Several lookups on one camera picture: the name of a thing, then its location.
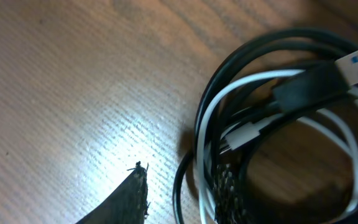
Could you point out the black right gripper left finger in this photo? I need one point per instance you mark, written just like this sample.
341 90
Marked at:
127 204

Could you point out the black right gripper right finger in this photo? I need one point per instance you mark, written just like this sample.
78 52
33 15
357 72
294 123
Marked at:
229 204

